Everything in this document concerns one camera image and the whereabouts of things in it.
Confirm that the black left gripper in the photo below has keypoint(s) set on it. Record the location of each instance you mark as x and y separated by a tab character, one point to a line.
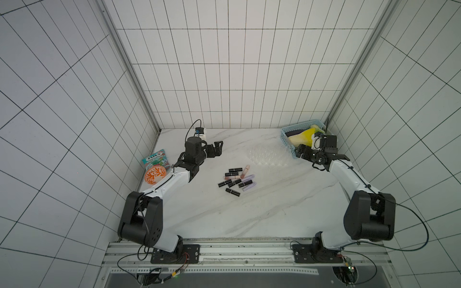
218	152

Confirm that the lilac tube black cap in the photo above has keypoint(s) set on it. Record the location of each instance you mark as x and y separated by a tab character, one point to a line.
250	177

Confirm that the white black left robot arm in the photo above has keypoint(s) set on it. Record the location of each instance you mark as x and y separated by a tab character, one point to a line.
142	217

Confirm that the orange patterned round lid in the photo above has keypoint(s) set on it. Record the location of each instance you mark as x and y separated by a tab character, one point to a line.
155	174

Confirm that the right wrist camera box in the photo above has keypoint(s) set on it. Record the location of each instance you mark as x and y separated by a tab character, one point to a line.
324	141

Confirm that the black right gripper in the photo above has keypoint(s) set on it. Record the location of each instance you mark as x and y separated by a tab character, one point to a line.
307	153

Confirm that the teal snack packet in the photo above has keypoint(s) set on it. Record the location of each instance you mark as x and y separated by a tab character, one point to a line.
159	158

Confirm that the light blue perforated basket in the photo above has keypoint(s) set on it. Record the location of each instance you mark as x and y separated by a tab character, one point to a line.
296	129

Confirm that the black gold-band lipstick Lessxcoco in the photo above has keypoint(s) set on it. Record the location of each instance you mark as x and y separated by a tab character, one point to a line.
243	184

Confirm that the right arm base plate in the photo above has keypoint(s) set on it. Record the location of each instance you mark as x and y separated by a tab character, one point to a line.
311	254

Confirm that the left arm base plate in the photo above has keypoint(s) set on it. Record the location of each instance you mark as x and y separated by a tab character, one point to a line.
184	254

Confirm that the pink frosted lip gloss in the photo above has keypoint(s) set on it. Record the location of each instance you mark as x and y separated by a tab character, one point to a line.
234	177

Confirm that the lilac lip gloss tube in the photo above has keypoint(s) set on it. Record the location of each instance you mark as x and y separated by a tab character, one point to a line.
249	186

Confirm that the clear acrylic lipstick organizer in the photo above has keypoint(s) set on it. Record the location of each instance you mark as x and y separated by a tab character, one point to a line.
276	155

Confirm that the black silver-band lipstick left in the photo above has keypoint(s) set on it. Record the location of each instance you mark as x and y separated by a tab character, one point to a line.
224	183

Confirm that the black silver-band lipstick Shuzili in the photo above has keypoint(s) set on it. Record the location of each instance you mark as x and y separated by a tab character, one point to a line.
231	184

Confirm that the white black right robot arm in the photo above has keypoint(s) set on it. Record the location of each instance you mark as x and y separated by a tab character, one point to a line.
370	215

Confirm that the yellow toy cabbage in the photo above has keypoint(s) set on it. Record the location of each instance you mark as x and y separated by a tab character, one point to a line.
305	137

